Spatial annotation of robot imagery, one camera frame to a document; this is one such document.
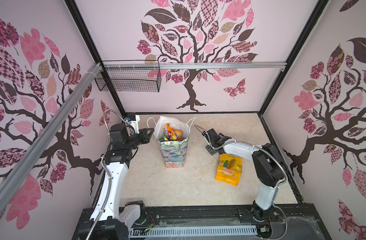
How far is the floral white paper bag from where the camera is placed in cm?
75

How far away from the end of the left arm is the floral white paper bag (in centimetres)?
8

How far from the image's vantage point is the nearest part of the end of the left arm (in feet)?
2.01
